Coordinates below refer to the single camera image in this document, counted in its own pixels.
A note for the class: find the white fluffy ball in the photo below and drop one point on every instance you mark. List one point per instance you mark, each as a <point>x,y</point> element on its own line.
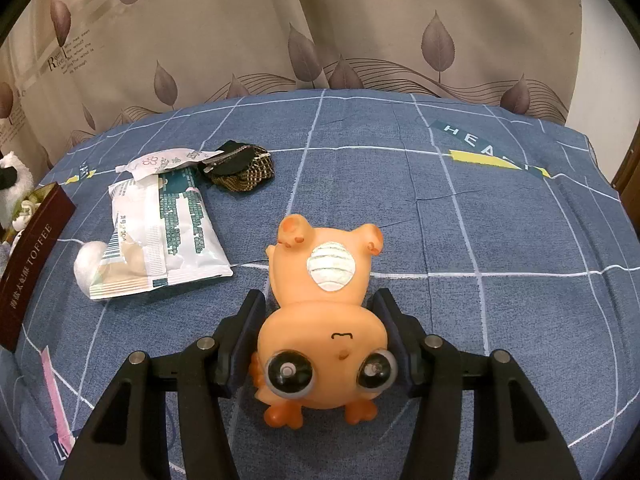
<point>87,265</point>

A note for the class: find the white teal tissue packet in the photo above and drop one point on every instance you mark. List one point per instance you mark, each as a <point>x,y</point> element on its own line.
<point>170,230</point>

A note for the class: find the blue plaid bed sheet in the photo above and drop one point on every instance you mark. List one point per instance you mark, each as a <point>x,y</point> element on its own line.
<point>500,235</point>

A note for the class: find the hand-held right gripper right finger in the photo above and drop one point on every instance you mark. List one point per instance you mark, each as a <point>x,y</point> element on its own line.
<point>400,345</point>

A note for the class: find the white fluffy cloth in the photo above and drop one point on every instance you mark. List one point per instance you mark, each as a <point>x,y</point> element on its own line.
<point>20,165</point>

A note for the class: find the red tin box gold interior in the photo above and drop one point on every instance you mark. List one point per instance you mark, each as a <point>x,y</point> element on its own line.
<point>30,270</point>

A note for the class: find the beige leaf print curtain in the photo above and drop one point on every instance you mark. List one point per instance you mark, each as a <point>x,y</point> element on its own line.
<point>350,20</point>

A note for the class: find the brown wooden frame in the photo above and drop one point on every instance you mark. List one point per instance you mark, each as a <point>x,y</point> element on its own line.
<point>631,175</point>

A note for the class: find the black hair clip with net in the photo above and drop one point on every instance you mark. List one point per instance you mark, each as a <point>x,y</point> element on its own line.
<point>245,170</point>

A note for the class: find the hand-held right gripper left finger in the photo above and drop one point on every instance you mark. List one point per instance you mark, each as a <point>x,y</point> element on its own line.
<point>247,340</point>

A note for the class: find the white floral print packet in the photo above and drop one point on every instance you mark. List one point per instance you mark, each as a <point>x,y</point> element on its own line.
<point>155,160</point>

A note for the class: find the orange rubber animal toy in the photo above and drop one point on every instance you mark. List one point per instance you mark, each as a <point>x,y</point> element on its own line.
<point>320,320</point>

